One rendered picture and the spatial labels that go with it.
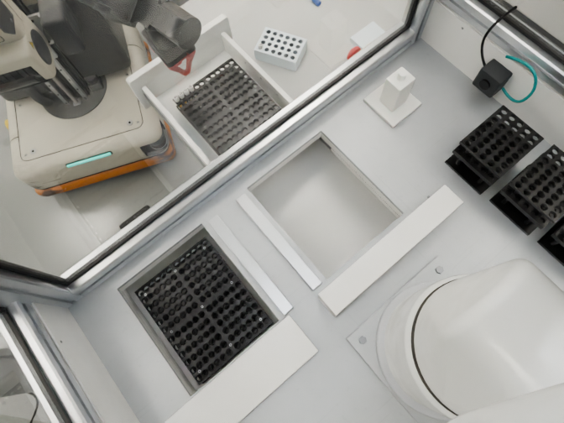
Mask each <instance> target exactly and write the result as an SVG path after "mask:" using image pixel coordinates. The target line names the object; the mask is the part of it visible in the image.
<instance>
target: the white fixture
mask: <svg viewBox="0 0 564 423"><path fill-rule="evenodd" d="M414 82H415V78H414V77H413V76H412V75H411V74H410V73H409V72H408V71H407V70H406V69H405V68H403V67H400V68H399V69H398V70H397V71H396V72H394V73H393V74H392V75H390V76H389V77H388V78H386V81H385V83H384V84H383V85H381V86H380V87H378V88H377V89H376V90H375V91H373V92H372V93H370V94H369V95H368V96H367V97H365V98H364V99H363V101H364V102H365V103H367V104H368V105H369V106H370V107H371V108H372V109H373V110H374V111H375V112H376V113H377V114H378V115H379V116H380V117H381V118H382V119H383V120H384V121H385V122H386V123H387V124H388V125H389V126H391V127H392V128H393V127H395V126H396V125H397V124H398V123H400V122H401V121H402V120H404V119H405V118H406V117H408V116H409V115H410V114H411V113H412V112H413V111H414V110H415V109H417V108H418V107H419V106H421V104H422V103H421V102H420V101H419V100H418V99H416V98H415V97H414V96H413V95H412V94H411V93H410V90H411V88H412V86H413V84H414Z"/></svg>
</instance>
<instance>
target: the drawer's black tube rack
mask: <svg viewBox="0 0 564 423"><path fill-rule="evenodd" d="M171 267H172V265H171ZM172 268H173V267H172ZM173 269H174V268H173ZM140 301H141V302H142V304H143V305H144V307H145V308H146V310H147V311H148V313H149V314H150V315H151V316H152V318H153V319H154V321H155V323H156V324H157V325H158V327H159V329H160V330H161V331H162V332H163V334H164V335H165V337H166V338H167V340H168V341H169V343H170V344H171V346H172V347H173V348H174V350H175V351H176V352H177V354H178V355H179V357H180V359H181V360H182V362H183V363H184V364H185V366H186V367H187V368H188V370H189V371H190V372H191V369H193V370H194V372H195V373H192V372H191V374H192V376H193V377H194V379H195V380H196V382H197V383H198V384H199V385H200V384H201V383H203V384H204V383H205V382H206V381H207V380H208V379H209V378H210V377H211V376H213V375H214V374H215V373H216V372H217V371H219V370H220V369H221V368H222V367H223V366H225V365H226V364H227V363H228V362H229V361H230V360H232V359H233V358H234V357H235V356H236V355H238V354H239V353H240V352H241V351H242V350H243V349H244V348H245V347H246V346H247V345H249V344H250V343H251V342H252V341H253V340H255V339H256V338H257V337H258V336H259V335H261V334H262V333H263V332H264V331H265V330H266V329H268V328H269V327H270V326H271V325H272V324H274V323H273V322H272V320H271V319H270V318H269V316H268V315H267V314H266V313H265V311H264V310H263V309H262V307H261V306H260V305H259V303H258V302H257V301H256V300H255V299H254V298H253V297H252V295H251V294H250V293H249V292H248V290H247V289H246V288H245V286H244V285H243V284H242V282H241V281H240V280H239V278H238V277H237V276H236V275H235V274H234V273H233V271H232V270H231V269H230V268H229V266H228V265H227V264H226V262H225V261H224V260H223V259H222V257H221V256H220V255H219V253H218V252H217V251H216V249H214V247H213V246H212V245H211V244H209V245H207V246H206V247H203V249H202V250H201V251H200V252H199V253H198V254H196V255H195V256H194V257H193V258H191V259H190V260H189V261H187V262H186V263H185V264H183V265H182V266H181V267H179V268H178V269H177V270H176V269H174V273H173V274H171V275H170V276H168V277H167V278H166V279H164V280H163V281H162V282H161V283H159V284H158V285H157V286H155V287H154V288H153V289H152V290H151V291H150V292H148V293H147V294H146V293H145V294H144V296H143V297H142V298H141V299H140ZM144 301H145V302H146V303H145V304H144ZM148 308H150V310H151V311H149V309H148ZM153 314H154V315H155V316H156V318H154V316H153ZM158 322H160V324H161V325H159V323H158ZM164 329H165V330H166V332H164ZM170 339H172V341H173V342H171V341H170ZM175 346H177V347H178V350H177V349H175ZM181 353H182V355H183V356H184V357H182V356H181V355H180V354H181ZM186 361H187V362H188V364H190V365H187V364H186ZM197 377H198V378H199V379H200V381H198V380H197Z"/></svg>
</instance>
